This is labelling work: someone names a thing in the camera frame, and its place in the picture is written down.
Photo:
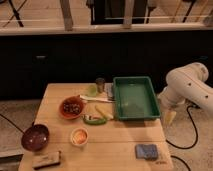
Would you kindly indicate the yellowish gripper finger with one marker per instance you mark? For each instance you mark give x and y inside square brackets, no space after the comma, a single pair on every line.
[169,117]

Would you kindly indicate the blue sponge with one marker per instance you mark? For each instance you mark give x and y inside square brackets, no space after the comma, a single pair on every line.
[146,151]

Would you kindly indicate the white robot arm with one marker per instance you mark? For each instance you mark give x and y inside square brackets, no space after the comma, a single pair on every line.
[185,83]

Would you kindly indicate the green plastic tray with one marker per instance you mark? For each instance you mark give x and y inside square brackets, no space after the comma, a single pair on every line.
[135,99]

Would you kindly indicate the yellow toy corn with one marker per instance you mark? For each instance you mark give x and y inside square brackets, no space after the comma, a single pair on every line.
[104,113]

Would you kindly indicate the grey small packet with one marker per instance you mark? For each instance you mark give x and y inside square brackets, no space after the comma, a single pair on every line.
[109,90]

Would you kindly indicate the small metal cup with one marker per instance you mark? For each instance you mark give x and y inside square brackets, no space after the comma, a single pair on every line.
[100,83]

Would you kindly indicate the small white orange cup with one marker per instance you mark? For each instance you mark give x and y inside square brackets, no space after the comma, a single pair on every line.
[79,137]

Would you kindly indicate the orange bowl with food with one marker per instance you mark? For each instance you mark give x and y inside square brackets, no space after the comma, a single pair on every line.
[71,108]

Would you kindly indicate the brown block eraser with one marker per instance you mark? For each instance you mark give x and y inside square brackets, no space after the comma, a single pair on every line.
[46,160]

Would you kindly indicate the dark purple bowl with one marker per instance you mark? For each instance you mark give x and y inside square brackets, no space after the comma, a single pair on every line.
[35,138]

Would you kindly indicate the white handled knife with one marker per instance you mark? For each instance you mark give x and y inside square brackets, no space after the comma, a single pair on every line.
[100,99]

